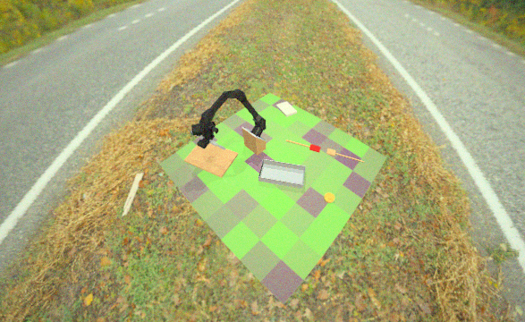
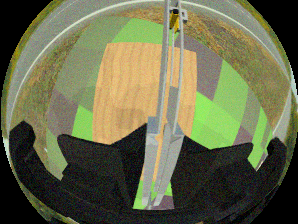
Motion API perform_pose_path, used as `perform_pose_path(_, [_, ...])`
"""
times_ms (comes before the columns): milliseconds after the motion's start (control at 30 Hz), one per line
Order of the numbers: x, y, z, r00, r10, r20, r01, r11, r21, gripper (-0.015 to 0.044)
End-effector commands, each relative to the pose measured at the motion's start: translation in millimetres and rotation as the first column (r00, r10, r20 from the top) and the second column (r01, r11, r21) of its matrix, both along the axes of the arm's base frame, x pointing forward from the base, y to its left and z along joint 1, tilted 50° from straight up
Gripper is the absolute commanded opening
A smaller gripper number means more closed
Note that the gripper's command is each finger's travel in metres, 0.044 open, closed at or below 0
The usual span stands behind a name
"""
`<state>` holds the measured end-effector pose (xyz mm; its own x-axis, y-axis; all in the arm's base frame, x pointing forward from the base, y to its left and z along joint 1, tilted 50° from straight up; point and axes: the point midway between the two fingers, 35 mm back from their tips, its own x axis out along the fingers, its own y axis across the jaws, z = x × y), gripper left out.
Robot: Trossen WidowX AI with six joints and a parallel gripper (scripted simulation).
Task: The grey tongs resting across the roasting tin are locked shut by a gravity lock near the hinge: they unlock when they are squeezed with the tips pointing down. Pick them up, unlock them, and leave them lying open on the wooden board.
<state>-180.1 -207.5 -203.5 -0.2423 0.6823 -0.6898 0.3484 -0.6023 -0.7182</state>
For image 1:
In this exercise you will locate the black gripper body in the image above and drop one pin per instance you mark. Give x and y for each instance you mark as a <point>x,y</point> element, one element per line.
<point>203,143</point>

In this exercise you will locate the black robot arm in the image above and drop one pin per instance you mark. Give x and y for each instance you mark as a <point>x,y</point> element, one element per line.
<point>205,124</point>

